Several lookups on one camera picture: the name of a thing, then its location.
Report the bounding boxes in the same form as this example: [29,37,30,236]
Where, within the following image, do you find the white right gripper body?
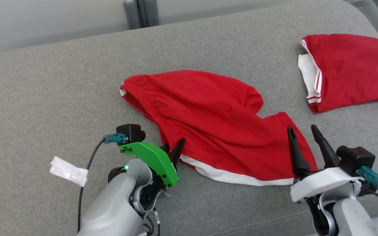
[290,167,362,203]

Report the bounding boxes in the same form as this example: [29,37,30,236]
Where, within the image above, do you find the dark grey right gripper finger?
[311,124,341,169]
[287,126,311,176]

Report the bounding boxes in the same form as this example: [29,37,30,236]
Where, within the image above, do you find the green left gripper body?
[118,142,179,187]

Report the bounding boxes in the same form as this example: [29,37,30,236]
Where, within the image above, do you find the red shorts with white stripes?
[119,69,317,187]

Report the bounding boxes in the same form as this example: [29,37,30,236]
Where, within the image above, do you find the red and white shirt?
[298,34,378,113]

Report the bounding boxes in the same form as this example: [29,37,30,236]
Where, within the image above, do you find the grey fabric sofa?
[0,0,378,236]

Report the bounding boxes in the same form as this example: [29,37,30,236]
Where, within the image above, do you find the teal left cable connector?
[103,133,127,144]

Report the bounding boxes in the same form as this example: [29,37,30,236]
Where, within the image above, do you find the teal cable connector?
[103,133,127,144]
[360,166,378,192]

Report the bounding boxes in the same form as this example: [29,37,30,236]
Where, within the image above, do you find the teal right cable connector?
[360,166,378,192]

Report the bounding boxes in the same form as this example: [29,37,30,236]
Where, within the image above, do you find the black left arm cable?
[77,138,107,234]

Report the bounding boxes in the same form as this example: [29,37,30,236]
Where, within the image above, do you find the white label on left cable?
[50,156,89,187]

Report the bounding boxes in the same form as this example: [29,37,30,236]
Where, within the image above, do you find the grey partition post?
[123,0,160,30]

